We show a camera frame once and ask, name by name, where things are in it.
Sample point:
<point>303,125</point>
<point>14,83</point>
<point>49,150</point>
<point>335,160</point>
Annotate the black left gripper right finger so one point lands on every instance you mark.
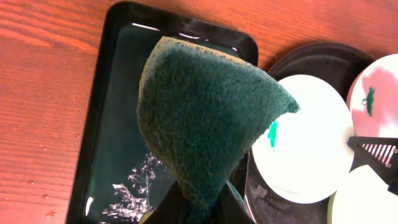
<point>229,209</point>

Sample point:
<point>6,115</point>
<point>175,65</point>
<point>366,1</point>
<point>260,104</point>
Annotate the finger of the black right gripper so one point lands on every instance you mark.
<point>380,154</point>

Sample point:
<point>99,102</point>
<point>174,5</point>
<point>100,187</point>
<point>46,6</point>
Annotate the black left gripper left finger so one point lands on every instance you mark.
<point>171,210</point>

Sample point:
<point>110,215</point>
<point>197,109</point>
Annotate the white pinkish plate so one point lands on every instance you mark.
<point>372,99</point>

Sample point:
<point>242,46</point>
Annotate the mint plate with green stain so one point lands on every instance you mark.
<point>304,157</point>

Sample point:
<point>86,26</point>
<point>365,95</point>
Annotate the green scrub sponge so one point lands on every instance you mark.
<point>199,110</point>

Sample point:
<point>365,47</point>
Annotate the dark green rectangular tray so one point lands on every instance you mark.
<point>118,179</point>

